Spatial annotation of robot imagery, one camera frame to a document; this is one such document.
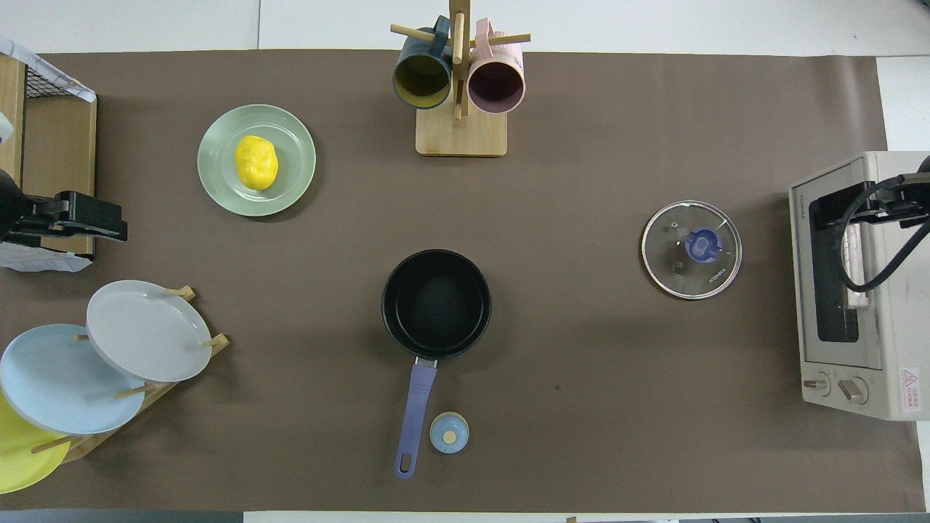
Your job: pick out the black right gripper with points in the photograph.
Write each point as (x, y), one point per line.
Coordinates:
(917, 200)

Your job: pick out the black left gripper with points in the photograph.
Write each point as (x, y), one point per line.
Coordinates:
(11, 211)

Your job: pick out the glass lid blue knob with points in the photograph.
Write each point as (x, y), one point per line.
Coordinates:
(701, 245)

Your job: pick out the yellow potato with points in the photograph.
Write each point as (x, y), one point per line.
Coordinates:
(256, 163)

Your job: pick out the grey plate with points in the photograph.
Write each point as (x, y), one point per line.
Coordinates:
(149, 330)

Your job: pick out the light blue plate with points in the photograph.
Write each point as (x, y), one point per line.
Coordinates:
(58, 385)

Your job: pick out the wooden plate rack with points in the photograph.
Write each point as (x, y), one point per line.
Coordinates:
(220, 341)

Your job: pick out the pale green plate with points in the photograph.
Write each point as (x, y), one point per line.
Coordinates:
(294, 181)

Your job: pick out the yellow plate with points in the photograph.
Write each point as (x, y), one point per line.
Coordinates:
(22, 465)

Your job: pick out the beige toaster oven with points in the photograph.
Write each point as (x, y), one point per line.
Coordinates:
(894, 327)

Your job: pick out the brown table mat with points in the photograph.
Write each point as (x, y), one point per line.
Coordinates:
(581, 399)

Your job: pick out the pink ribbed mug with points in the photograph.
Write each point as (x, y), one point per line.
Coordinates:
(496, 86)

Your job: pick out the dark blue mug yellow inside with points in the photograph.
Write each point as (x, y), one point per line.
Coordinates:
(421, 76)

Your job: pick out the wooden mug tree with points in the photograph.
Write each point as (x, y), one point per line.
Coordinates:
(461, 134)

